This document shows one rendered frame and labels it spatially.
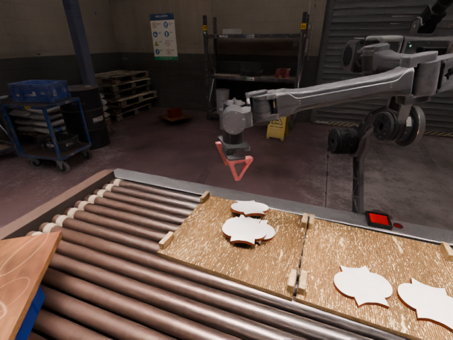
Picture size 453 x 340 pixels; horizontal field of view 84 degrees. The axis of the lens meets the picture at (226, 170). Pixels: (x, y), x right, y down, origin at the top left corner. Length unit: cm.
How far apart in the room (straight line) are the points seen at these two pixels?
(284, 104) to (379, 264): 54
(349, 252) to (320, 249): 9
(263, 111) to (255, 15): 492
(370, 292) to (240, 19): 525
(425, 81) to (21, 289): 100
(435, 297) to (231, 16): 535
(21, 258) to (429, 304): 99
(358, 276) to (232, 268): 34
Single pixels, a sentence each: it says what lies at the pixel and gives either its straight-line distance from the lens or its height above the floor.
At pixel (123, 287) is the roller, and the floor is 91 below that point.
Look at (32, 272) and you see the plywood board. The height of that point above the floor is 104.
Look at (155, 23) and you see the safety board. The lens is 646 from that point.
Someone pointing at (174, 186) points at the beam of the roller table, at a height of 91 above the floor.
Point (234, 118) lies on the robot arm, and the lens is 58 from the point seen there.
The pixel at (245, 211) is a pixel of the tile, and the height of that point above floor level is 97.
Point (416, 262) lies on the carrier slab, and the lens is 96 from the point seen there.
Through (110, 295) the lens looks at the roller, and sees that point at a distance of 79.
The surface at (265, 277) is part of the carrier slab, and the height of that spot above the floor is 94.
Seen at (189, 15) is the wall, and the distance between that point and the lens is 603.
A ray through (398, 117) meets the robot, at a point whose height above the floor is 119.
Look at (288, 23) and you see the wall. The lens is 539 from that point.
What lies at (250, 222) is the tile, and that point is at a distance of 86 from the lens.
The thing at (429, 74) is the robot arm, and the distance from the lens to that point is 76.
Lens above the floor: 151
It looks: 27 degrees down
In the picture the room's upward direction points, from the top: straight up
